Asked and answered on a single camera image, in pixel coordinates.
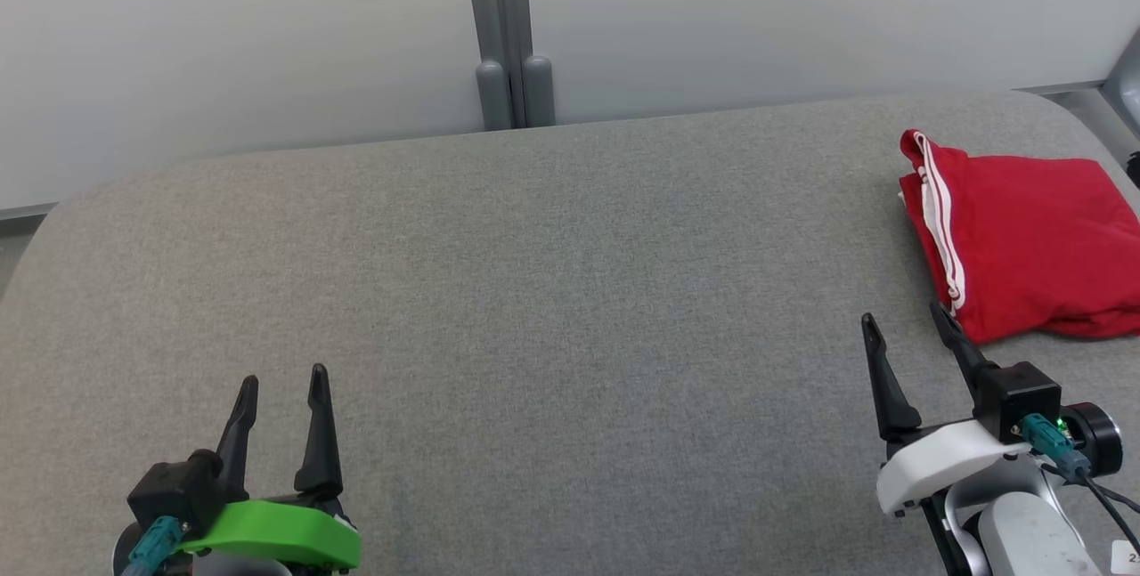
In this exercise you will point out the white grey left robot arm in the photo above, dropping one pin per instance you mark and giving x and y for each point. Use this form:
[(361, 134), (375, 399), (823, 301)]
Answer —
[(240, 567)]

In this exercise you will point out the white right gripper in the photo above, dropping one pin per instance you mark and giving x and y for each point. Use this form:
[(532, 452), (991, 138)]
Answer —
[(935, 465)]

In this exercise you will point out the grey fabric sofa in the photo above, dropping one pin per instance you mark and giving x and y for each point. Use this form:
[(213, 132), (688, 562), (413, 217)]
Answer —
[(534, 291)]

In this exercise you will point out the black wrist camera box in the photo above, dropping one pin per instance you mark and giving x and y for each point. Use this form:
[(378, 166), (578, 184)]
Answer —
[(1020, 393), (169, 491)]

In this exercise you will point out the red and white basketball jersey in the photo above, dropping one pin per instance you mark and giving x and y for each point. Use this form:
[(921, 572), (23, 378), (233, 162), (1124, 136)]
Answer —
[(1033, 238)]

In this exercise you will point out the grey rounded furniture piece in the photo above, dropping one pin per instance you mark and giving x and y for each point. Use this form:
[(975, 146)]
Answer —
[(1127, 91)]

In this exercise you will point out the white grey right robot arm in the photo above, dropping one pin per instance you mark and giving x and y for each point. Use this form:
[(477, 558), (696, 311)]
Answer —
[(1024, 531)]

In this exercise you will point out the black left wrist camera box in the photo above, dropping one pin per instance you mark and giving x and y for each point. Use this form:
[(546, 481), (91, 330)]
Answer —
[(169, 491)]

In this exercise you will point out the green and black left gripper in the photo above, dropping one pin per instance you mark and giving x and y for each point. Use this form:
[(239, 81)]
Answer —
[(276, 531)]

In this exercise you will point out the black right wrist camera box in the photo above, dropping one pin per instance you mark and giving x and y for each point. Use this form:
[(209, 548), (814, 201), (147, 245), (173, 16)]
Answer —
[(1020, 393)]

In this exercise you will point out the grey partition post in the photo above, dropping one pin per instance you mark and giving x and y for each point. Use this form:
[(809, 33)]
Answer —
[(490, 42), (530, 42)]

